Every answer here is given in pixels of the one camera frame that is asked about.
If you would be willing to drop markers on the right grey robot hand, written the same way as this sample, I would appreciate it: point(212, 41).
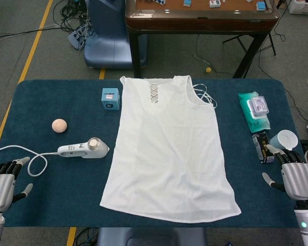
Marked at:
point(299, 179)

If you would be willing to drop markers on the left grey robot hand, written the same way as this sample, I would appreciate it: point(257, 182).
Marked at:
point(1, 185)

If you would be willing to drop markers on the white handheld garment steamer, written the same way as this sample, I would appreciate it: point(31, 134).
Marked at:
point(92, 151)

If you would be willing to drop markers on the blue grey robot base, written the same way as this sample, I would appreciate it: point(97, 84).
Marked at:
point(149, 237)

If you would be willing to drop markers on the translucent measuring cup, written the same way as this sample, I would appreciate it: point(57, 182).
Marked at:
point(285, 138)

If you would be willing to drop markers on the black and gold box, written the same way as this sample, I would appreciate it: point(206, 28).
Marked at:
point(261, 147)

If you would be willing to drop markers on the green wet wipes pack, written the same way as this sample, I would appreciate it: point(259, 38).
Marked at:
point(256, 124)

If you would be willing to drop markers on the beige wooden ball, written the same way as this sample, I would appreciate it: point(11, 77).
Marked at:
point(59, 126)

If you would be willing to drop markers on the clear plastic case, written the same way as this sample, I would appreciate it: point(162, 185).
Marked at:
point(258, 106)

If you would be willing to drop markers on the white sleeveless top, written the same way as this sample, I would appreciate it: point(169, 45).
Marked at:
point(169, 153)

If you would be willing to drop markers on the small light blue box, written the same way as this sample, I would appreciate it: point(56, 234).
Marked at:
point(110, 98)

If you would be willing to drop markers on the black metal stand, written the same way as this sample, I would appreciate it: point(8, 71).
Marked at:
point(270, 41)

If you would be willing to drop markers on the small yellow ball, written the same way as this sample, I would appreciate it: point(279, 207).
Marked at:
point(208, 70)

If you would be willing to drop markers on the grey power strip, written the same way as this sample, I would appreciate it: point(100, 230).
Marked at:
point(75, 38)

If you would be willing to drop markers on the white storage box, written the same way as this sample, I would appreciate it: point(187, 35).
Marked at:
point(301, 6)

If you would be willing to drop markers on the blue mahjong tile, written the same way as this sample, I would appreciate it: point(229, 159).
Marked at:
point(260, 5)
point(187, 3)

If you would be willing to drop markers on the brown mahjong table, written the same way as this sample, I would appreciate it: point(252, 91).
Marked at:
point(200, 18)

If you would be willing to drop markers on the white red-print mahjong tile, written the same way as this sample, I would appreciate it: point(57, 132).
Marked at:
point(214, 3)

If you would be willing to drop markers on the blue white snake puzzle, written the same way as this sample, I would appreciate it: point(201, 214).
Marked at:
point(156, 2)

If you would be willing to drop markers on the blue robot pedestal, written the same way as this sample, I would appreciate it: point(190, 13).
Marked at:
point(105, 38)

